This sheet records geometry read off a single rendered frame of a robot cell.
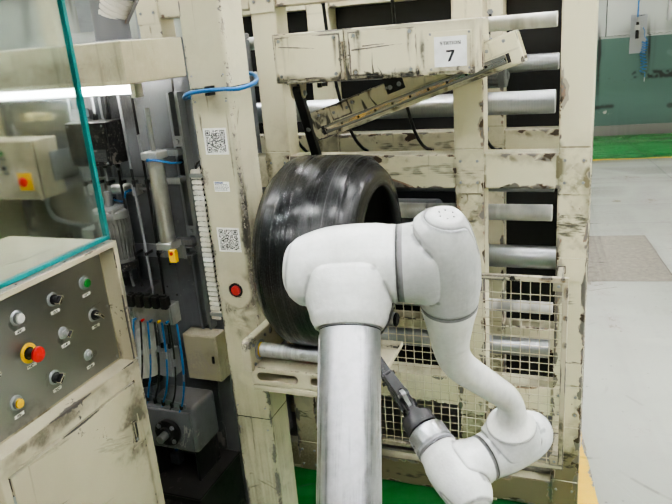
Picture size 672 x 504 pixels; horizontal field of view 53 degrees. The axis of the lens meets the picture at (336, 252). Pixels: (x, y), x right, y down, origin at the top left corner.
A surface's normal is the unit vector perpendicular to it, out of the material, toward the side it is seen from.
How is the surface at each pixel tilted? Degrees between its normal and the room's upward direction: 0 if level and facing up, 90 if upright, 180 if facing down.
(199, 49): 90
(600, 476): 0
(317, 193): 38
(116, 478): 90
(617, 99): 90
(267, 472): 90
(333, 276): 60
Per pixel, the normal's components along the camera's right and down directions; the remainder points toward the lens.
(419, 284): 0.03, 0.52
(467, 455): 0.01, -0.76
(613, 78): -0.21, 0.32
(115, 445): 0.93, 0.04
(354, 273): -0.12, -0.18
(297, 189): -0.27, -0.58
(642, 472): -0.07, -0.95
